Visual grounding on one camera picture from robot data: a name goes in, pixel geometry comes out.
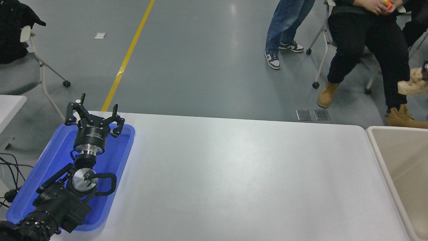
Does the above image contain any person's right hand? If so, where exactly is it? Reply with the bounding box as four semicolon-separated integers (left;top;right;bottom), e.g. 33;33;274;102
355;0;385;15

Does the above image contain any black power plug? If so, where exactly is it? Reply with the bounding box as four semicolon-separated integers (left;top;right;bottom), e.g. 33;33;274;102
3;188;19;203

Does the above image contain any grey seat wheeled chair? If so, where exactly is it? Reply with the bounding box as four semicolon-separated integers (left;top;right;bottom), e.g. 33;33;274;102
0;25;71;123

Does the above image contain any large pale bin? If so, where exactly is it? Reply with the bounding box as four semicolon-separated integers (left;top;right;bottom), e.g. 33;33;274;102
365;126;428;241

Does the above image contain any black jacket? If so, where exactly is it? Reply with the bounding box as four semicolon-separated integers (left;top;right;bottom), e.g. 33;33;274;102
0;0;46;65

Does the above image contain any small white side table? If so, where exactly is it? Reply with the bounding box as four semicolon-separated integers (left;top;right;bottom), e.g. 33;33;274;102
0;95;27;149

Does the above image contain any blue plastic tray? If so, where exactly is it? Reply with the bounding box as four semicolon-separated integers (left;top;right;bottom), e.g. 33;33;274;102
6;123;135;232

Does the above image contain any person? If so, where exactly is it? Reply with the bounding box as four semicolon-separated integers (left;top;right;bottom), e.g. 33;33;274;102
265;0;315;70
317;0;428;129
402;0;428;47

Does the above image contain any black cable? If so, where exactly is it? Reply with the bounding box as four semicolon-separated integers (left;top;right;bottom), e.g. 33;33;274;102
0;153;34;169
0;159;24;191

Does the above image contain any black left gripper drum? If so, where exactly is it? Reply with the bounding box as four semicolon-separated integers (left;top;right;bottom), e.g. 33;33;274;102
73;121;111;149

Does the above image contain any white frame wheeled chair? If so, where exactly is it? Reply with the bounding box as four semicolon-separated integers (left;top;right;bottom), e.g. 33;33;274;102
306;0;428;95

